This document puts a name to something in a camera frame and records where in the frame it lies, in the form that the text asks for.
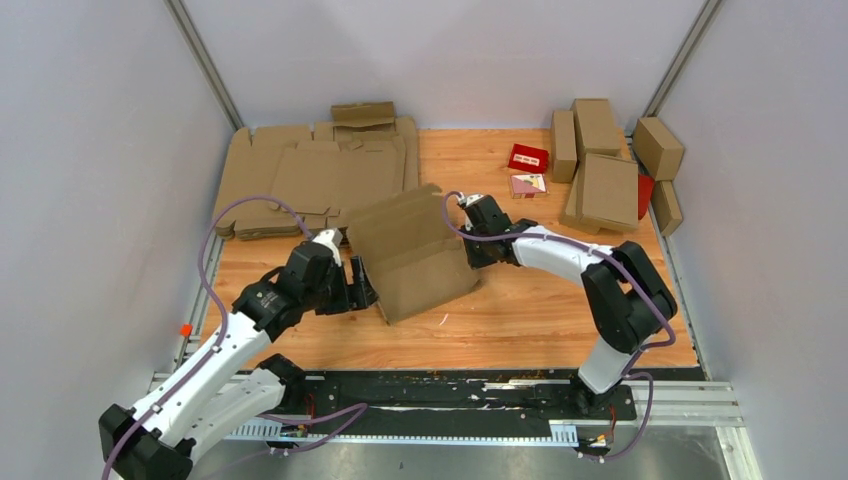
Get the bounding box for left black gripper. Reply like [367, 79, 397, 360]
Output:
[303, 254, 381, 315]

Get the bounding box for brown cardboard box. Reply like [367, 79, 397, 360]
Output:
[346, 184, 481, 324]

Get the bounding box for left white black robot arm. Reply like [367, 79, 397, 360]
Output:
[98, 230, 377, 479]

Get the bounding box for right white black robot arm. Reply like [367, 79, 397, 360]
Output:
[456, 194, 678, 418]

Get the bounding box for red card box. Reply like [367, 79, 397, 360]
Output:
[507, 144, 549, 174]

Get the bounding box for front flat cardboard box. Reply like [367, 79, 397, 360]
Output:
[559, 154, 639, 234]

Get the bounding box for upright narrow cardboard box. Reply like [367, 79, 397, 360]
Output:
[550, 110, 578, 183]

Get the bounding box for rear leaning cardboard box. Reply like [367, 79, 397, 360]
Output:
[572, 98, 621, 160]

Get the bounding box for low right cardboard box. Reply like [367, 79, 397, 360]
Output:
[651, 181, 683, 237]

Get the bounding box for far right cardboard box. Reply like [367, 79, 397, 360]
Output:
[632, 117, 685, 181]

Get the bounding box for pink tangram puzzle card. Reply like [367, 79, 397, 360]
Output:
[509, 173, 548, 199]

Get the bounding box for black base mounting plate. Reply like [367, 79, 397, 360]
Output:
[272, 369, 637, 438]

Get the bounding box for stack of flat cardboard sheets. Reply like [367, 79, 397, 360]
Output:
[214, 116, 420, 240]

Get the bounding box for red object behind boxes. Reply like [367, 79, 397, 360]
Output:
[637, 174, 655, 220]

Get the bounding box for small folded cardboard pieces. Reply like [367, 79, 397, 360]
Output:
[330, 101, 396, 140]

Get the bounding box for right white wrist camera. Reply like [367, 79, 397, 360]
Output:
[457, 194, 484, 210]

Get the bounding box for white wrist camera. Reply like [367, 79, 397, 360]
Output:
[311, 228, 343, 266]
[457, 194, 484, 210]

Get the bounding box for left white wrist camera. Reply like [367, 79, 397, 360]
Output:
[311, 228, 343, 266]

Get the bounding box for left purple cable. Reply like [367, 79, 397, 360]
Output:
[99, 194, 370, 480]

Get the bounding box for right corner aluminium post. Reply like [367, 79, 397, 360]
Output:
[643, 0, 725, 117]

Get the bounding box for corner aluminium post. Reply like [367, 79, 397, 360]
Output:
[643, 0, 725, 117]
[164, 0, 245, 130]

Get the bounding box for aluminium frame rail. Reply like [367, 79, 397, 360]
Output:
[119, 370, 763, 480]

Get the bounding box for left corner aluminium post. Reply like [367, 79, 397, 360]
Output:
[164, 0, 245, 130]

